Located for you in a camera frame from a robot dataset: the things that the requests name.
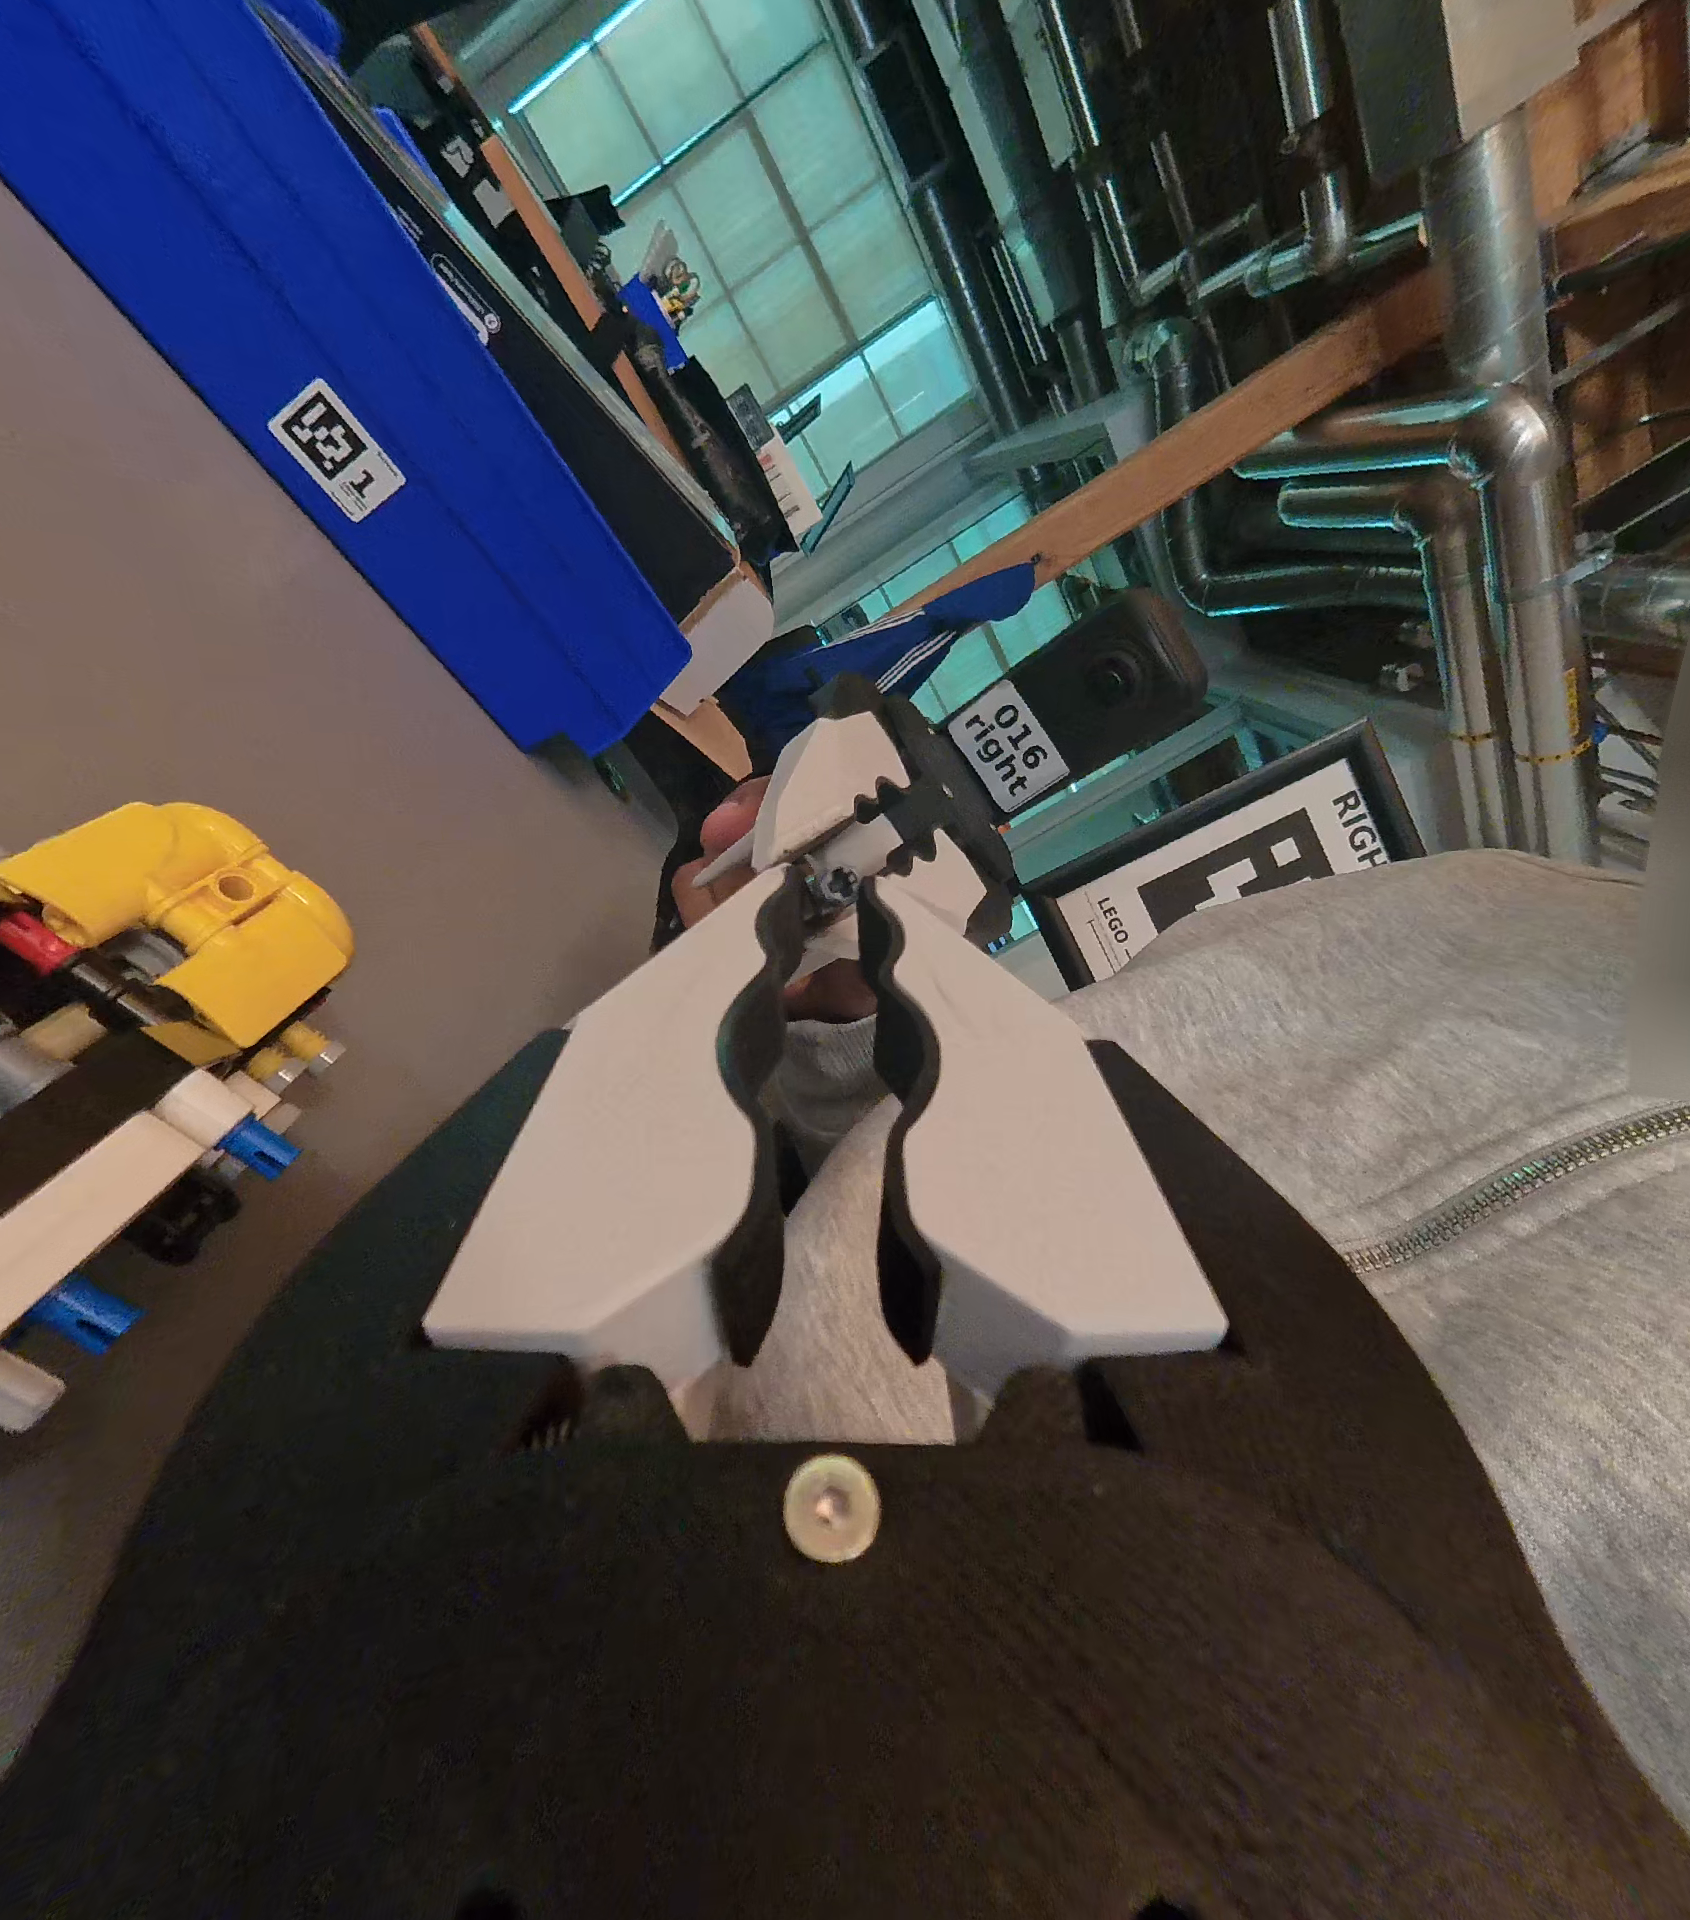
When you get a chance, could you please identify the yellow black white lego model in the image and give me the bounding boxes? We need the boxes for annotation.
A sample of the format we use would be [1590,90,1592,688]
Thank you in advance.
[0,802,355,1429]

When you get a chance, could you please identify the person's right hand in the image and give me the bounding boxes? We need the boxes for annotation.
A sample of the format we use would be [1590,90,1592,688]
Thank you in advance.
[699,783,775,872]

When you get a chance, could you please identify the grey zip hoodie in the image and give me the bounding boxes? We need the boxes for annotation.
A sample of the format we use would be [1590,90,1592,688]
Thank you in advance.
[1055,846,1690,1920]

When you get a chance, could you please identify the wooden beam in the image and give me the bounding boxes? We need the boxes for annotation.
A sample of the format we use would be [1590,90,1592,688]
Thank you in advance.
[770,224,1462,638]

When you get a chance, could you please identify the black framed tag sign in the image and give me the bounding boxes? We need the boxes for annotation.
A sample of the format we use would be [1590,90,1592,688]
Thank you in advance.
[1029,717,1433,994]

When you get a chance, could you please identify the blue plastic storage bin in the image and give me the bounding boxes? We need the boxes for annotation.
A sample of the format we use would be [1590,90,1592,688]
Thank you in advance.
[0,0,697,754]

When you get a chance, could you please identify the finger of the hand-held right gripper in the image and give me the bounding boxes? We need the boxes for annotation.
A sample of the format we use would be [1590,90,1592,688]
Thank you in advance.
[852,802,1019,953]
[752,674,959,875]

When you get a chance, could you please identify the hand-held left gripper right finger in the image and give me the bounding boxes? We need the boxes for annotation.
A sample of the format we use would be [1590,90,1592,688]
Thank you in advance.
[857,882,1232,1434]

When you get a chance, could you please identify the metal ceiling pipes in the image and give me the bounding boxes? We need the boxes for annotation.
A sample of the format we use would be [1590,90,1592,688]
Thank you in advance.
[830,0,1690,872]

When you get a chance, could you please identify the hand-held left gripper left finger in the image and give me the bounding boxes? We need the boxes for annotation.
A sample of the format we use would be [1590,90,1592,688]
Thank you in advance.
[423,867,806,1427]

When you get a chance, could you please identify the large glass window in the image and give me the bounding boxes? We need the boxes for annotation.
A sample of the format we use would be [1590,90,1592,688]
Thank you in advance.
[508,0,1140,601]

